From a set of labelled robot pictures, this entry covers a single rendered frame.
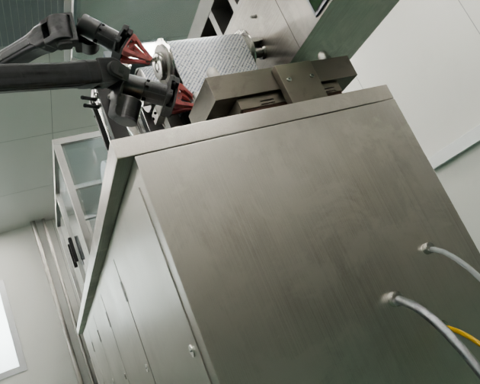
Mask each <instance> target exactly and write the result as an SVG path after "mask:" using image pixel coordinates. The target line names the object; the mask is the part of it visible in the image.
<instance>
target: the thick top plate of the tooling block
mask: <svg viewBox="0 0 480 384"><path fill-rule="evenodd" d="M310 62H311V64H312V66H313V68H314V70H315V72H316V74H317V75H318V77H319V79H320V81H321V83H322V84H323V83H327V82H335V81H338V84H339V85H340V87H341V89H342V91H343V90H344V89H345V88H346V87H347V86H348V85H349V84H350V83H351V82H352V81H353V80H354V79H355V77H356V76H357V72H356V71H355V69H354V67H353V65H352V63H351V61H350V60H349V58H348V56H339V57H334V58H329V59H320V60H314V61H310ZM272 69H273V67H270V68H266V69H256V70H251V71H247V72H237V73H232V74H227V75H218V76H213V77H208V78H205V80H204V82H203V85H202V87H201V89H200V92H199V94H198V95H197V99H196V100H195V102H194V105H193V107H192V109H191V112H190V114H189V118H190V121H191V123H199V122H203V121H207V120H214V119H215V118H216V117H218V116H224V117H227V116H228V114H229V112H230V110H231V109H232V107H233V105H234V103H235V102H236V100H237V99H242V98H249V97H254V96H258V95H262V94H270V93H274V92H278V91H281V90H280V87H279V85H278V84H277V81H276V79H275V78H274V75H273V73H272ZM342 91H341V92H342Z"/></svg>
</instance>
